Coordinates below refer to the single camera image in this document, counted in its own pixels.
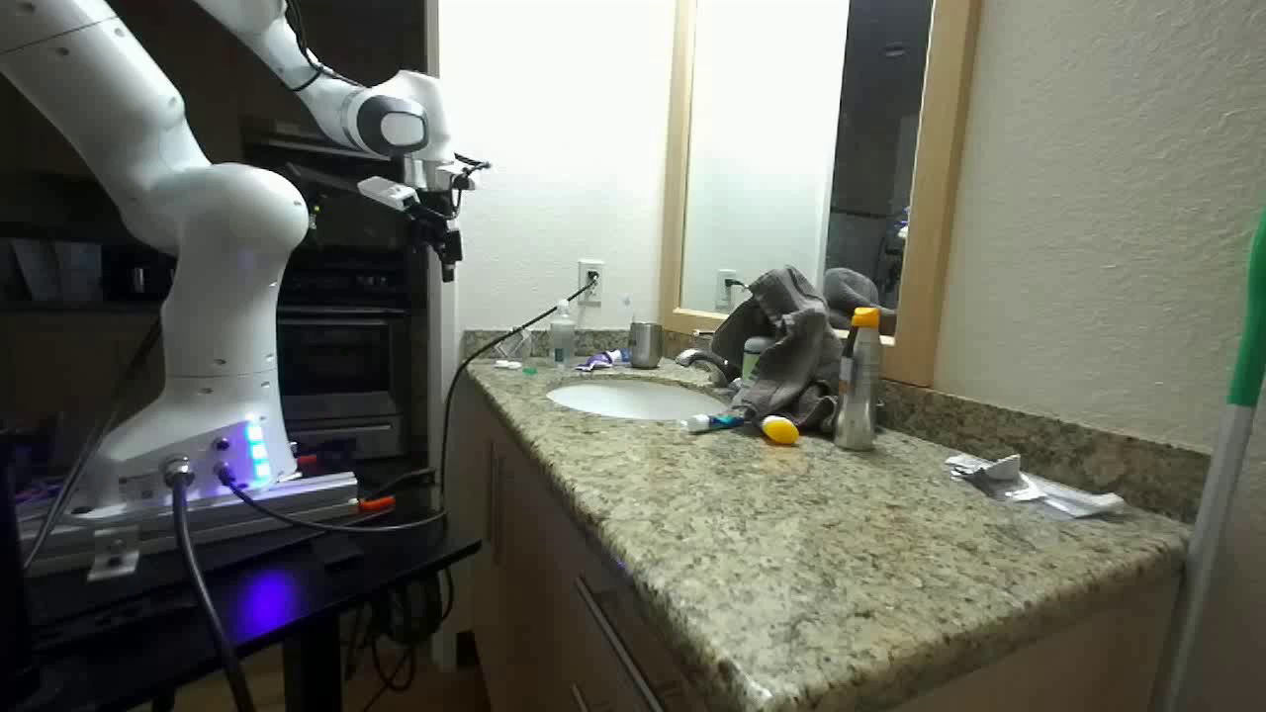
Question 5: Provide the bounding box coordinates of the clear solution bottle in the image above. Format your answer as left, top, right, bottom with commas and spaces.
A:
546, 303, 579, 364

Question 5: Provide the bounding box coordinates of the dark shelving unit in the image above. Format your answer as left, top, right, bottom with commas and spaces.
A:
0, 0, 440, 469

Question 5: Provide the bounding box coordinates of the white wall outlet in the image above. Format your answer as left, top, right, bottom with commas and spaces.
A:
579, 256, 606, 309

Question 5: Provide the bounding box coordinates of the metal cup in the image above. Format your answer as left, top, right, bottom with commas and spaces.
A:
630, 320, 661, 367

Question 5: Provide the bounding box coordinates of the chrome faucet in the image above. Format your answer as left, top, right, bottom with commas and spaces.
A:
672, 330, 740, 388

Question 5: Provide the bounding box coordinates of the yellow small object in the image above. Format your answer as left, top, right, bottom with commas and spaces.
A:
759, 417, 799, 449

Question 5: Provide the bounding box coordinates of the green white toothpaste tube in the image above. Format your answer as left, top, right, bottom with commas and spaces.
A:
683, 413, 749, 434

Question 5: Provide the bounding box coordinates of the white oval sink basin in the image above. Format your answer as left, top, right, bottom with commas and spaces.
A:
546, 379, 721, 419

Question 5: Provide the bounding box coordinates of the wooden vanity cabinet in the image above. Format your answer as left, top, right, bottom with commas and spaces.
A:
450, 367, 1183, 712

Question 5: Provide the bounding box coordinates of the black power cable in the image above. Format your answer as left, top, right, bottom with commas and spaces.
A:
431, 272, 602, 532

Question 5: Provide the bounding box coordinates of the black robot table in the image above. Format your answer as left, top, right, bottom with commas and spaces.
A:
0, 523, 480, 712

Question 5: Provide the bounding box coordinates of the green and white mop handle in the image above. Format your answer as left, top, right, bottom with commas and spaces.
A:
1158, 213, 1266, 712

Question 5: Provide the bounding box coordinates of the grey towel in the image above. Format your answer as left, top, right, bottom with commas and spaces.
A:
713, 267, 881, 449

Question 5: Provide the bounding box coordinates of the crumpled white paper wrapper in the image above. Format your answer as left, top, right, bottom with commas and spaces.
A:
947, 455, 1125, 519

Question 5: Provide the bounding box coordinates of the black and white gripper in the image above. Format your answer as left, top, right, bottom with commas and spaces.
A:
356, 154, 488, 280

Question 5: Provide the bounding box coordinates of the wood framed mirror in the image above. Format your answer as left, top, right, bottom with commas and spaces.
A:
661, 0, 985, 388

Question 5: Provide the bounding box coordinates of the clear bottle orange cap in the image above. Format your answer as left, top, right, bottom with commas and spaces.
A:
840, 309, 881, 453

